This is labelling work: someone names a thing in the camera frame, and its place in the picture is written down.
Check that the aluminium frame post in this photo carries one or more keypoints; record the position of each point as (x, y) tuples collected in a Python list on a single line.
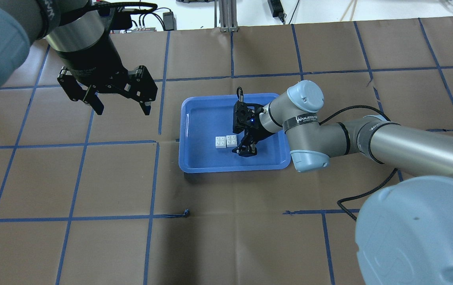
[(226, 15)]

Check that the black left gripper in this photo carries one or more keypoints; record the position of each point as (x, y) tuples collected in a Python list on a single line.
[(91, 63)]

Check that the blue plastic tray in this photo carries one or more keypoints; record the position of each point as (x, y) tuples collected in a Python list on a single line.
[(202, 119)]

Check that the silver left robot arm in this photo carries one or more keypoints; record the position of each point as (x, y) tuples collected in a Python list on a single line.
[(79, 32)]

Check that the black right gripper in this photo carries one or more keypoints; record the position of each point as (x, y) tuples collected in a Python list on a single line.
[(257, 134)]

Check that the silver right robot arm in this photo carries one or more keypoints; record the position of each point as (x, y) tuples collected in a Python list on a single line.
[(404, 230)]

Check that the black power adapter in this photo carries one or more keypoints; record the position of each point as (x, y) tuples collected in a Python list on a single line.
[(277, 10)]

